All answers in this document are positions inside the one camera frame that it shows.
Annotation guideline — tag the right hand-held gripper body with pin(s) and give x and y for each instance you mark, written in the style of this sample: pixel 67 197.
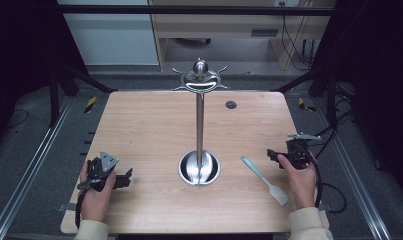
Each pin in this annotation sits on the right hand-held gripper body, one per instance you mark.
pixel 299 151

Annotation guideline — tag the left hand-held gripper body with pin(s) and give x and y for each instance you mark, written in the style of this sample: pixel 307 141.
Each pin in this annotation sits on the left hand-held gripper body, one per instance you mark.
pixel 105 161

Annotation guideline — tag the steel utensil stand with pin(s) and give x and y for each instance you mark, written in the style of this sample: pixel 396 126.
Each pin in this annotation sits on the steel utensil stand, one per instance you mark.
pixel 199 126

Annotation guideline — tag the person's right hand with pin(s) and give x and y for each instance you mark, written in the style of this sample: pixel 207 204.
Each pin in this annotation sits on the person's right hand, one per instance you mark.
pixel 302 186

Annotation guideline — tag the person's left hand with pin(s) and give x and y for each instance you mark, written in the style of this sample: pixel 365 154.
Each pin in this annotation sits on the person's left hand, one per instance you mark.
pixel 95 203

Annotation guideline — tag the yellow black tape strip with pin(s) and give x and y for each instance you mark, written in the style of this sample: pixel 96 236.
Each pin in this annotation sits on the yellow black tape strip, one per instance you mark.
pixel 90 104
pixel 302 104

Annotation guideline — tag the grey table grommet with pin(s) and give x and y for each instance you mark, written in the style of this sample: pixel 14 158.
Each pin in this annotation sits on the grey table grommet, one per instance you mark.
pixel 231 105

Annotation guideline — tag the white cabinet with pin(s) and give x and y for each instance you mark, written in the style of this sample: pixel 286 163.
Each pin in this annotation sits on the white cabinet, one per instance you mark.
pixel 115 40

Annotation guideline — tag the light wooden desk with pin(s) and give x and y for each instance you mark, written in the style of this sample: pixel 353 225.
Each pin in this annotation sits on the light wooden desk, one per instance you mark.
pixel 222 23

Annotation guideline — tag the black metal frame stand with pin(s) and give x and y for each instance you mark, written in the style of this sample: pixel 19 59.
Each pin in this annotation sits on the black metal frame stand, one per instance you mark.
pixel 55 96
pixel 330 100

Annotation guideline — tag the aluminium floor rail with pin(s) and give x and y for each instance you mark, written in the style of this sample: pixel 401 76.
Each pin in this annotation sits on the aluminium floor rail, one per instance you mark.
pixel 355 180
pixel 25 173

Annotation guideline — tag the black horizontal frame bar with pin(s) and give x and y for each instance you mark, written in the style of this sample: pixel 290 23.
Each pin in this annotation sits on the black horizontal frame bar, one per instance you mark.
pixel 122 9

